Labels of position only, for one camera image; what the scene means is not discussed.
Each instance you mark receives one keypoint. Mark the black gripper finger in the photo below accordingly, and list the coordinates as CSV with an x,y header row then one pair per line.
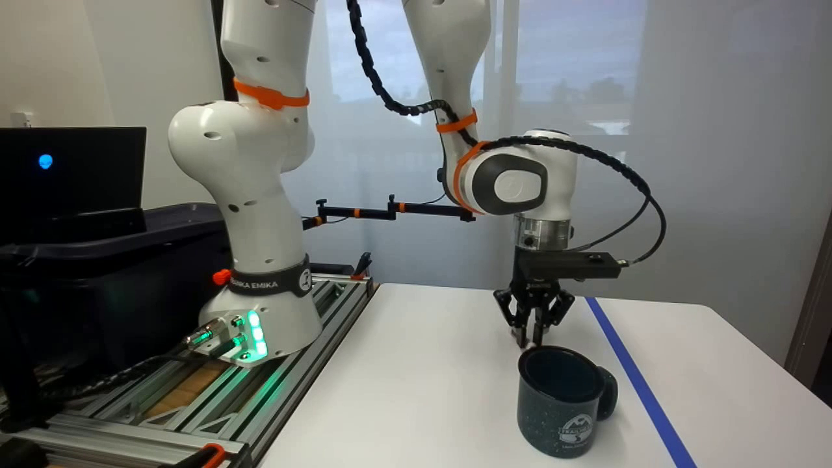
x,y
553,309
514,309

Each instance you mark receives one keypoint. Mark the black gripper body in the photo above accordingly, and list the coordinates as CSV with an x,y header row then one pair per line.
x,y
540,287

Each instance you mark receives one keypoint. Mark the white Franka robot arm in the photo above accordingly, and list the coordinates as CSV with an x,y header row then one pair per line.
x,y
260,171

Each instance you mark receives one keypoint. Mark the dark teal speckled mug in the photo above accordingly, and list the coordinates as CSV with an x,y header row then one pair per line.
x,y
555,405

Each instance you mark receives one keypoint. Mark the long blue tape strip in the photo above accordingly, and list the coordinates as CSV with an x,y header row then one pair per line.
x,y
639,381

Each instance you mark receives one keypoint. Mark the translucent white window curtain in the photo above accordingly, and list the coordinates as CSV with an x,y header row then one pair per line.
x,y
588,53

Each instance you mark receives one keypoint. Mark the dark brown wooden panel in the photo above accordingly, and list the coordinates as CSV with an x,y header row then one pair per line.
x,y
814,320

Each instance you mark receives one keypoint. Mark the small orange knob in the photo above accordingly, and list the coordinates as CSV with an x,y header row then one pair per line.
x,y
223,277

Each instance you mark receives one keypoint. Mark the black storage bin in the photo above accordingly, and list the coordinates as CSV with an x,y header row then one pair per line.
x,y
132,287

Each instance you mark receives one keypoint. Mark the black monitor with blue light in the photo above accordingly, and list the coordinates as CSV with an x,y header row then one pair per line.
x,y
78,186

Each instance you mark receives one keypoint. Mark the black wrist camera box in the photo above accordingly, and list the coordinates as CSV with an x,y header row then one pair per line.
x,y
600,262

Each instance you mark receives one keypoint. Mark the black camera mounting rod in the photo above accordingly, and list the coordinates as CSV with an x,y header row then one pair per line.
x,y
416,208

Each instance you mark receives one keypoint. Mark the aluminium extrusion base frame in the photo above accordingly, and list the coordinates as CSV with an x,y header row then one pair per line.
x,y
340,313

